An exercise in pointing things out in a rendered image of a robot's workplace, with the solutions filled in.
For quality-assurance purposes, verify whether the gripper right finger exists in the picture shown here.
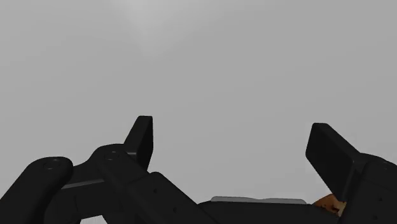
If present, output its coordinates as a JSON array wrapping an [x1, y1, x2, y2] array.
[[305, 122, 397, 224]]

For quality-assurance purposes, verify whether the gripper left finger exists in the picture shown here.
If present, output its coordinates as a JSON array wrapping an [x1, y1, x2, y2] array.
[[0, 115, 218, 224]]

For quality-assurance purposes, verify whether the orange-brown object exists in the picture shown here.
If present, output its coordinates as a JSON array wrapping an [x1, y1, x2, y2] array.
[[312, 193, 347, 217]]

